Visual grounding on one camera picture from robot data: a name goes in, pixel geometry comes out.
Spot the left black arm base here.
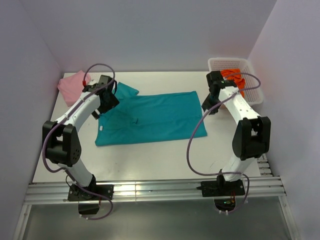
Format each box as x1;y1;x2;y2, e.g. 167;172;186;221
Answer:
67;184;114;202

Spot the black box under rail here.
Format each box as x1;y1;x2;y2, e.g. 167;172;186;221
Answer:
78;203;100;215

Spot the teal t-shirt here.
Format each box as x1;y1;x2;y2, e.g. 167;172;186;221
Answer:
95;82;207;147

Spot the white plastic basket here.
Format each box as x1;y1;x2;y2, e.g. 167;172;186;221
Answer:
207;57;263;106

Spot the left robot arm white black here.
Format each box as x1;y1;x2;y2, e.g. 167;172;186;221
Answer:
41;75;119;200

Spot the orange t-shirt in basket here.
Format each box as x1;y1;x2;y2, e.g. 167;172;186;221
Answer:
220;68;246;90

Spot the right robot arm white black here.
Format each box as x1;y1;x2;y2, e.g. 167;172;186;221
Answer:
201;71;271;195

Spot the folded pink t-shirt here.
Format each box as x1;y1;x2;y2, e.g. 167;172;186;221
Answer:
57;70;85;107

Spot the aluminium mounting rail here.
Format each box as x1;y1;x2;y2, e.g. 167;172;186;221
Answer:
23;176;286;205

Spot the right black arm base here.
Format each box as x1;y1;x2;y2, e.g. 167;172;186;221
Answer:
196;179;246;197

